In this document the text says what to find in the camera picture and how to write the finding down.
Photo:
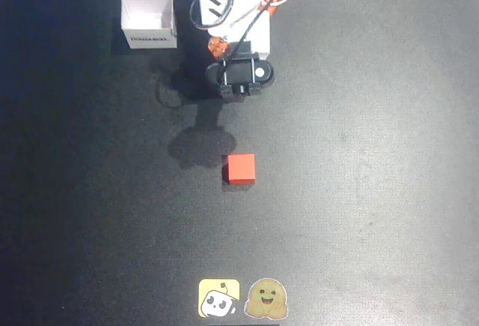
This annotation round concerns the white cardboard box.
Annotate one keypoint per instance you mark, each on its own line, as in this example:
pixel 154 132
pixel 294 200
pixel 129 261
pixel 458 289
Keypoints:
pixel 147 19

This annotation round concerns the white and orange robot arm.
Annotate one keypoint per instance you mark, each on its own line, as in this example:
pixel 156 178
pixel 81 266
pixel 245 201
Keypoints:
pixel 211 0

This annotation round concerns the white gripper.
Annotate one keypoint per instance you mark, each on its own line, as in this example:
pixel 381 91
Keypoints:
pixel 218 48

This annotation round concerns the hugging face emoji sticker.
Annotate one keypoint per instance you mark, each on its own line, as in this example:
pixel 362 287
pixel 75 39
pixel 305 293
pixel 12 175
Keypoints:
pixel 266 299

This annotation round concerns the yellow robot face sticker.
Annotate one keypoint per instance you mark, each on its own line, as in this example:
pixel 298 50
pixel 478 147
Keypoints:
pixel 219 298

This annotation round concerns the red cube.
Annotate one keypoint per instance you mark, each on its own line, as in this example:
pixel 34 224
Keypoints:
pixel 241 168

